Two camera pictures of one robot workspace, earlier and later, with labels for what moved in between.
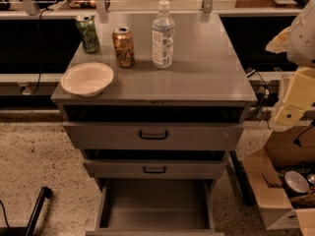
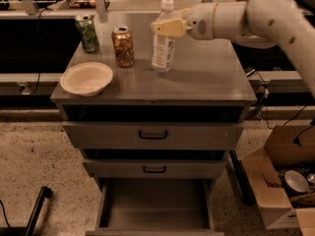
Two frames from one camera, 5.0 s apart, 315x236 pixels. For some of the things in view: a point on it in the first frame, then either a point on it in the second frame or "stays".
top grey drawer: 154,136 stays
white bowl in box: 295,182 stays
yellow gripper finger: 300,95 -> 199,25
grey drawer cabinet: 157,139 stays
